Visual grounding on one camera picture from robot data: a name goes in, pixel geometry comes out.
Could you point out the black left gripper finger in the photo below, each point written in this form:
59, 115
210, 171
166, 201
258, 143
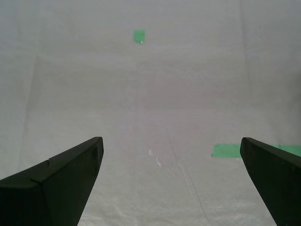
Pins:
58, 188
277, 186

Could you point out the long green tape strip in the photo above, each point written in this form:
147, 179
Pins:
227, 150

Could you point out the small green tape marker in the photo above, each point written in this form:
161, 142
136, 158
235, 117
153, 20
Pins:
139, 35

